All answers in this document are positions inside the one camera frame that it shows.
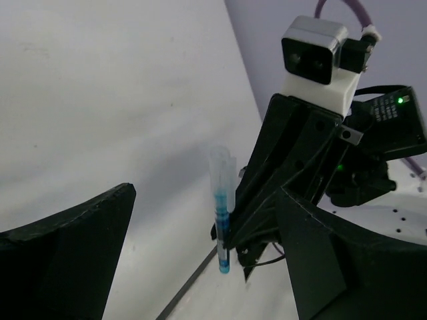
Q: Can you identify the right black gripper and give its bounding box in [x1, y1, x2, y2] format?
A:
[226, 85, 426, 279]

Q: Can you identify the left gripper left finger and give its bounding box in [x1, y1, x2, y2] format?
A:
[1, 183, 136, 319]

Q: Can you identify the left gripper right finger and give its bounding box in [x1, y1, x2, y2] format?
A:
[276, 189, 426, 319]

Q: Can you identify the light blue gel pen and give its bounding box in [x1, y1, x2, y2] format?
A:
[209, 146, 238, 274]

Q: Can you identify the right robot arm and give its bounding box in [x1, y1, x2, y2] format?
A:
[211, 85, 426, 275]

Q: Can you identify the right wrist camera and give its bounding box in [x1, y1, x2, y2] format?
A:
[282, 15, 381, 117]

